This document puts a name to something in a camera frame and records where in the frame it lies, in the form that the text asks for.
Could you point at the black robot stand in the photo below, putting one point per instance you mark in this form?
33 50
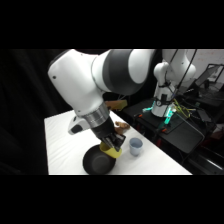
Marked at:
180 133

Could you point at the small green light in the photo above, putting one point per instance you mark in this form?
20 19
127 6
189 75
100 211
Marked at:
169 115

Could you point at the tan cardboard box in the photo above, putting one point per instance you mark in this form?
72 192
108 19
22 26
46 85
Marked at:
117 105

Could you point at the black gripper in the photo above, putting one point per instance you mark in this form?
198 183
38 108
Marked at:
109 131

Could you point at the black bowl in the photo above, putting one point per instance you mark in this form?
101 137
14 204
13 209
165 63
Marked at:
98 162

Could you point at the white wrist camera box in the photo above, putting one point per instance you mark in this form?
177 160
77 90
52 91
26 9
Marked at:
76 126

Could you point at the yellow plastic cup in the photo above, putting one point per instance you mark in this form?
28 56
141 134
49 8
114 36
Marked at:
113 153

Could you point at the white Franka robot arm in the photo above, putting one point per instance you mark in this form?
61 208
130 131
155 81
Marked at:
86 75

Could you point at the brown plush toy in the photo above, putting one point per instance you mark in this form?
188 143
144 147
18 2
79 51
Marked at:
122 125

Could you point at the light blue cup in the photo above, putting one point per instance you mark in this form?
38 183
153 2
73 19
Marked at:
135 146

